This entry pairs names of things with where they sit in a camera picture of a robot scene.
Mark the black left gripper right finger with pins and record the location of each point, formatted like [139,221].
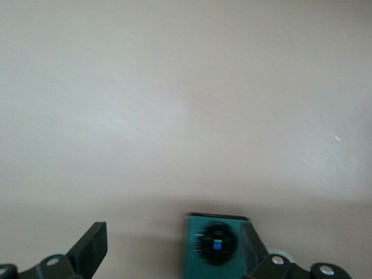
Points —
[253,253]

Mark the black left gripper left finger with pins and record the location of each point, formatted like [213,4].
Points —
[90,247]

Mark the green smartphone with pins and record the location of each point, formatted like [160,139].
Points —
[194,261]

